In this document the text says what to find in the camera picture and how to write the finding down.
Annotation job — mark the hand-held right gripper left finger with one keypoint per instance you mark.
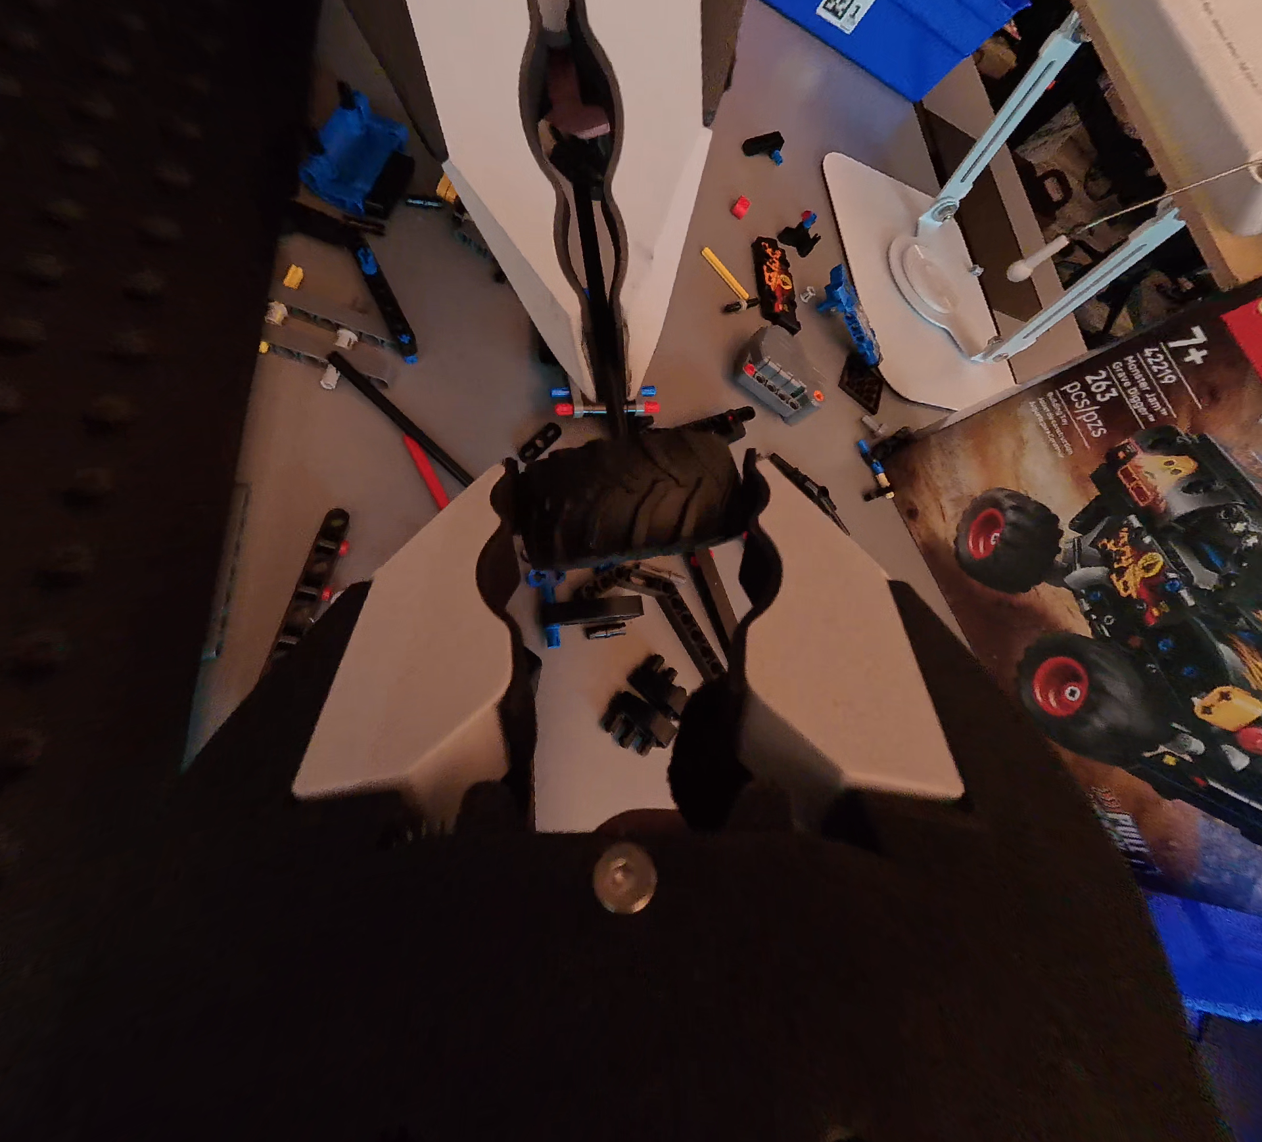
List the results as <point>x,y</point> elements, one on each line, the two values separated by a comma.
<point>424,670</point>

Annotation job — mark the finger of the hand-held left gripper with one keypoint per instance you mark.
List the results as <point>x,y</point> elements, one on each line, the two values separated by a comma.
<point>661,78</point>
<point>484,58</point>

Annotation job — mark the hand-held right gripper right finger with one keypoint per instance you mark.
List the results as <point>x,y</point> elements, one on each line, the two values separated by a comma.
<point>839,670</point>

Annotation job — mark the black wheel blue rim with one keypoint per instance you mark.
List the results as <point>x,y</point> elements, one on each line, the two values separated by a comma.
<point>632,496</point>

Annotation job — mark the grey toy pull-back motor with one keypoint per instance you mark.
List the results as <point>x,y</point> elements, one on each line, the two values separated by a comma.
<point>782,378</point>

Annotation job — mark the white desk stand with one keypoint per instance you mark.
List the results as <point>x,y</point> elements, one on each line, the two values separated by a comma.
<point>889,216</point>

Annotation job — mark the grey desk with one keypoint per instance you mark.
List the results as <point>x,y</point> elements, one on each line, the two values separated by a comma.
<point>692,374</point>

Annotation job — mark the small black toy connector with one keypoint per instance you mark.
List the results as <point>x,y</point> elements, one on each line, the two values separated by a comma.
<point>764,148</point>

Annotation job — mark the small red toy brick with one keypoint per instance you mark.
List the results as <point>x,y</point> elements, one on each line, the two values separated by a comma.
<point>743,208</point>

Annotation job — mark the blue toy scoop piece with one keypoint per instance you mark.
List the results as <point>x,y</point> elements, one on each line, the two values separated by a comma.
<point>356,148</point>

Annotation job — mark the black toy chassis assembly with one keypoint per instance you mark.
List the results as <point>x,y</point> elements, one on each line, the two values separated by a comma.
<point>681,620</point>

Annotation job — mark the black toy rod piece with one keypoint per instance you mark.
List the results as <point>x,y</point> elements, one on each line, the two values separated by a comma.
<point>810,492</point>

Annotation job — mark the red toy axle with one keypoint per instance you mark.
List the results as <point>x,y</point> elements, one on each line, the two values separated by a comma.
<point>431,473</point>

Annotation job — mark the yellow toy axle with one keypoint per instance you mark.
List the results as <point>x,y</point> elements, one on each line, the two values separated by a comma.
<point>727,275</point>

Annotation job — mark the black toy piece red pin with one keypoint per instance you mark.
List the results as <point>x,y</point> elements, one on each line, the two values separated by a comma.
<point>798,236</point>

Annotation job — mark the black blue toy pin piece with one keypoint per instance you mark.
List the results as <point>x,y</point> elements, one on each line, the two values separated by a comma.
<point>885,462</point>

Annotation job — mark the black panel flame sticker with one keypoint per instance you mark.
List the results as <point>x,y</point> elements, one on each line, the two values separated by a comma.
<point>778,284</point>

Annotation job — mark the black beam blue pins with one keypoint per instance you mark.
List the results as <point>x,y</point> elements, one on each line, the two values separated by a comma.
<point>376,284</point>

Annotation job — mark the long black toy axle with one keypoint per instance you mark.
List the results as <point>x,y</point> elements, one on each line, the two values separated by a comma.
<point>405,417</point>

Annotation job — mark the monster truck toy set box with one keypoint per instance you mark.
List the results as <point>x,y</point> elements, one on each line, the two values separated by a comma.
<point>1105,630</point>

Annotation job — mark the black grille toy panel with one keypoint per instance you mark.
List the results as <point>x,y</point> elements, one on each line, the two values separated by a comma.
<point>865,382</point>

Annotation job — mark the small blue toy assembly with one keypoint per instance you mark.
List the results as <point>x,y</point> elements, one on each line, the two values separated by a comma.
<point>849,311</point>

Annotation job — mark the grey axle tan connectors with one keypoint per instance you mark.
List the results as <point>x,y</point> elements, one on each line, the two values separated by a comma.
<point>326,338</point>

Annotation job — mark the black perforated board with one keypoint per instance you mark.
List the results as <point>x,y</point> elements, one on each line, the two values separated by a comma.
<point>119,374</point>

